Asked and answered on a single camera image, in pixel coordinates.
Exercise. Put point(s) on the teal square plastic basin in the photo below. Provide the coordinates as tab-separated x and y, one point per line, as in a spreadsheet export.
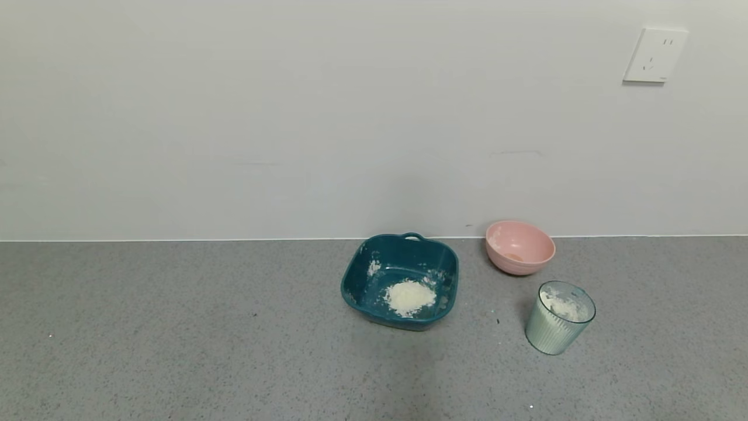
374	286

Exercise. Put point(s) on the white wall socket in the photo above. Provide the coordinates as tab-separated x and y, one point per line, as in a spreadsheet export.
654	55

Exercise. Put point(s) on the clear ribbed plastic cup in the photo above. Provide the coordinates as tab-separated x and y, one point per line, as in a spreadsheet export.
549	336

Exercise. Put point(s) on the white powder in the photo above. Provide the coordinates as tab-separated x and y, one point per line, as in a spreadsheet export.
409	298

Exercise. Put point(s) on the pink ribbed bowl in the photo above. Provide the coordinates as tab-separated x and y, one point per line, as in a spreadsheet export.
520	248

